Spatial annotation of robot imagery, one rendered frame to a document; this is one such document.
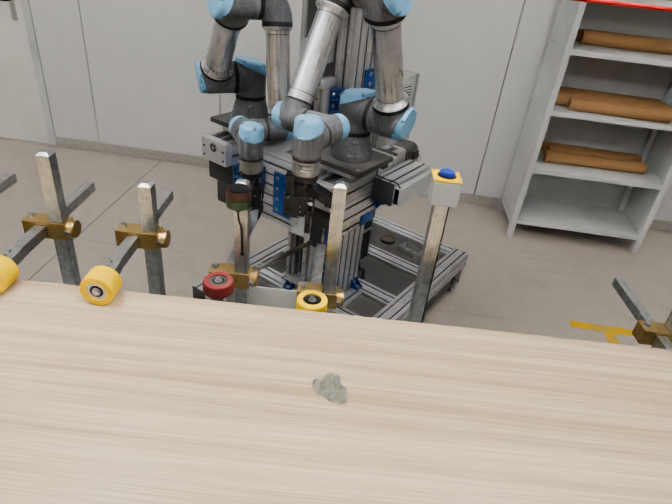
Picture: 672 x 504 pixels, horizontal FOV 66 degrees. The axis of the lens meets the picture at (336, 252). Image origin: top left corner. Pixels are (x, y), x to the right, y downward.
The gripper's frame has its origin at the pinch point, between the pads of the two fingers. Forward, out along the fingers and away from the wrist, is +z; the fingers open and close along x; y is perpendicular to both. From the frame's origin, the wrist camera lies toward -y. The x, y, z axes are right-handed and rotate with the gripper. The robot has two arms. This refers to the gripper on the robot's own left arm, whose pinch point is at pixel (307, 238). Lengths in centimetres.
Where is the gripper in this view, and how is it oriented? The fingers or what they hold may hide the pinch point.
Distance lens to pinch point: 149.2
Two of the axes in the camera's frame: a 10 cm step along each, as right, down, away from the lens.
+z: -1.0, 8.4, 5.3
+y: -9.9, -1.1, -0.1
